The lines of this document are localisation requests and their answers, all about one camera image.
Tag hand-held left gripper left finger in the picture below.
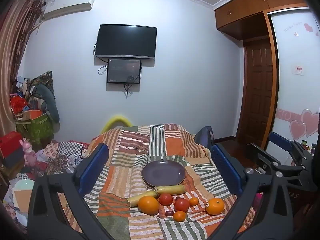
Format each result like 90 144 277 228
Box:
27 143 110 240

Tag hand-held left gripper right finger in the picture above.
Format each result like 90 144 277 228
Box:
209 144 298 240

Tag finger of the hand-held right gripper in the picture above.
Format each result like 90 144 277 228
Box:
246 143 304 178
269 131 304 155

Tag large orange with sticker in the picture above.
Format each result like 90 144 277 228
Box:
205 198 225 215

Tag red tomato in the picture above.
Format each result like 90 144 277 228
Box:
174 198 190 213
159 193 173 206

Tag pale yellow sugarcane piece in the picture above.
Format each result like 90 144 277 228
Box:
154 185 185 195
127 190 157 207

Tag purple plate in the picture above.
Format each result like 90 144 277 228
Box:
142 160 187 187

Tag pale yellow fleece blanket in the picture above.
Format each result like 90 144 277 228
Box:
199 146 212 158

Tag small bottles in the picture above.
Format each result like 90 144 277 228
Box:
301 140 316 153

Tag checkered quilt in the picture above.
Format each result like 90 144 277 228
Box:
37 141 90 173

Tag pink heart stickers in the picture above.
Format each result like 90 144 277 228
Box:
289 109 320 141

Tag striped patchwork blanket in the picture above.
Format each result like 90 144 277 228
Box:
57 124 255 240

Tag white sliding wardrobe door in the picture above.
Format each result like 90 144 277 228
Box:
265 10 320 152

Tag brown wooden door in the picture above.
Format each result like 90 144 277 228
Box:
244 39 274 143

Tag green storage box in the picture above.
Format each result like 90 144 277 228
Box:
15 112 54 147

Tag pink plush toy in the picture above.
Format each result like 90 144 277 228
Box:
19 139 37 167

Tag mint round lid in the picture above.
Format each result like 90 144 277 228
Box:
14 179 35 205

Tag brown cardboard sheet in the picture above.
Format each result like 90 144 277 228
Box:
12 190 33 213

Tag red box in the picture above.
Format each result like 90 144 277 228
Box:
0 132 24 155

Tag red plastic bag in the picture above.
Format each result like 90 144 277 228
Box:
10 96 28 115

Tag dark patterned cushion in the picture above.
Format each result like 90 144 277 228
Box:
27 71 54 98

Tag wooden overhead cabinet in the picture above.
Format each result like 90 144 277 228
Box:
214 0 308 40

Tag brown striped curtain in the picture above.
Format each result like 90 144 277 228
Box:
0 0 45 135

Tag white air conditioner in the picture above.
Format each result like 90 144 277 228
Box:
41 0 96 20

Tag small black wall monitor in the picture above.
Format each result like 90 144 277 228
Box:
106 58 142 84

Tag black wall television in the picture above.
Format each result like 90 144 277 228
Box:
94 24 157 60

